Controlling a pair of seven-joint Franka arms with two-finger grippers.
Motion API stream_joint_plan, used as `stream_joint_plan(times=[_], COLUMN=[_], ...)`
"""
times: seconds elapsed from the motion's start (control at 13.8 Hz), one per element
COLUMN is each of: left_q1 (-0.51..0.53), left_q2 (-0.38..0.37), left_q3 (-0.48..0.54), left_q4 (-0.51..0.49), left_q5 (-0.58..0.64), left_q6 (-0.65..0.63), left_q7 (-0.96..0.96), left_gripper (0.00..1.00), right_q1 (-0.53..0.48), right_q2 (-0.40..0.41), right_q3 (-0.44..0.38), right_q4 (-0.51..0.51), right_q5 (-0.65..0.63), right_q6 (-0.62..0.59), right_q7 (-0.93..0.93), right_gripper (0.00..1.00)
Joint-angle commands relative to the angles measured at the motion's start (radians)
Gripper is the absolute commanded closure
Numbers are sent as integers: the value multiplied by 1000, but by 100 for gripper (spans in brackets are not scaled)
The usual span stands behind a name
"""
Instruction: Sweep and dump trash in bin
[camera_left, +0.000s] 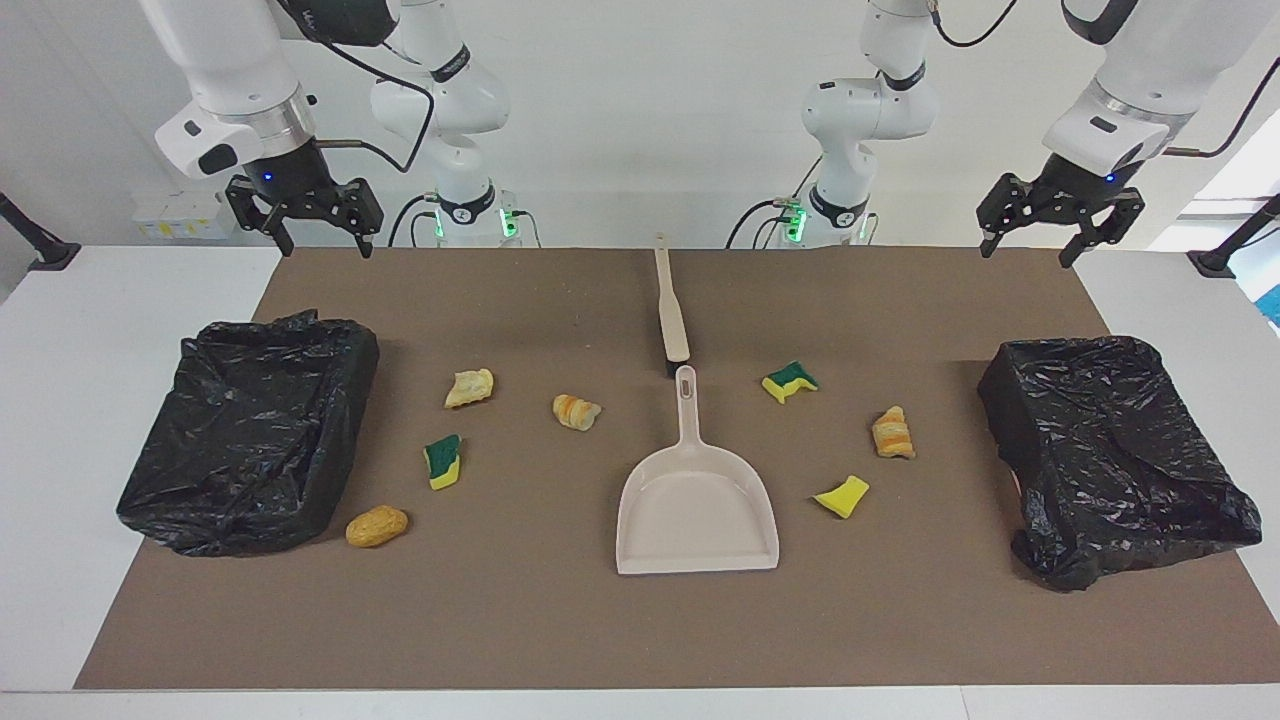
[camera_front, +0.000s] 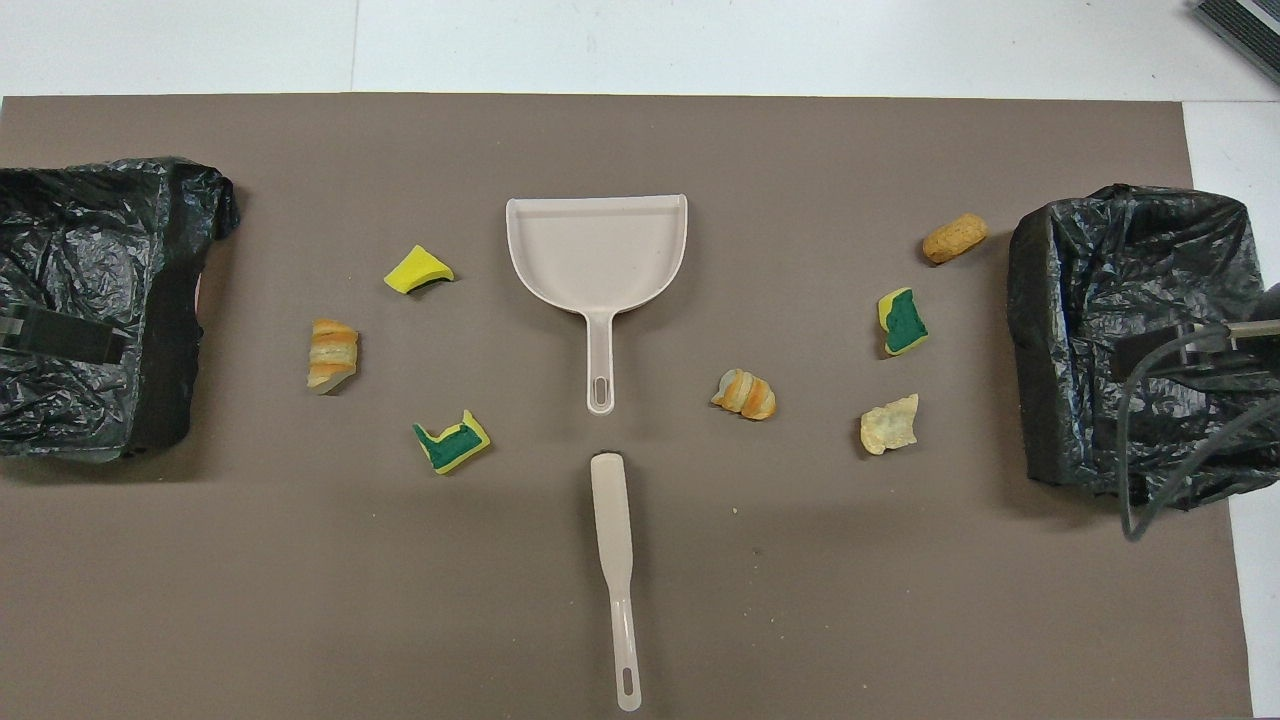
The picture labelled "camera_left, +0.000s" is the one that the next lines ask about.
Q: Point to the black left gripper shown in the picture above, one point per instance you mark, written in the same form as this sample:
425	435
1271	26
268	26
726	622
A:
1080	188

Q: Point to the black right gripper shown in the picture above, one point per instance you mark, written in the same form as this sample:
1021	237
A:
290	175

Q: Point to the orange striped croissant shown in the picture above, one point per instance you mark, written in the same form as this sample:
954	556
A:
893	434

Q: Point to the green and yellow sponge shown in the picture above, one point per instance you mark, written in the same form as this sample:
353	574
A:
789	381
443	462

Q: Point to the peanut shaped bread roll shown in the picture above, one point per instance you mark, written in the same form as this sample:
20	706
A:
377	526

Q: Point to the plain yellow sponge piece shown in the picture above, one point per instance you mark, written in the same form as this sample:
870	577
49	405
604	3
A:
842	497

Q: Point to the beige hand brush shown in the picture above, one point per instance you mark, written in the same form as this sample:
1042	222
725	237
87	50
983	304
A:
672	325

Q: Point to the beige plastic dustpan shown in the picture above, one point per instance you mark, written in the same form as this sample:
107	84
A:
695	510

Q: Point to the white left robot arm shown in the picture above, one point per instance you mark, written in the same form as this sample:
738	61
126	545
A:
1140	70

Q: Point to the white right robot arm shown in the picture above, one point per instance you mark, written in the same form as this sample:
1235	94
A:
230	60

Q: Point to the black bag lined bin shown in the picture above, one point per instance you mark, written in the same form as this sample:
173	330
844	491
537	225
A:
250	430
1110	460

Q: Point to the white power strip box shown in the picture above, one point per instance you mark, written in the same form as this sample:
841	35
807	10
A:
180	215

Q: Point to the black clamp stand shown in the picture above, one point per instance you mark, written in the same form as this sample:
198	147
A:
45	252
1225	255

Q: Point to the blue object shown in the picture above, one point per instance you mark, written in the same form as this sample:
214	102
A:
1272	305

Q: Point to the pale bread chunk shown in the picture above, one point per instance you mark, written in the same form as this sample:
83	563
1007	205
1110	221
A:
469	388

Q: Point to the small striped croissant piece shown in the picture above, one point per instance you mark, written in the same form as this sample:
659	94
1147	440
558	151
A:
577	412

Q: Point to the brown table mat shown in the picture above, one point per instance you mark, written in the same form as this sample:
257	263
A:
560	620

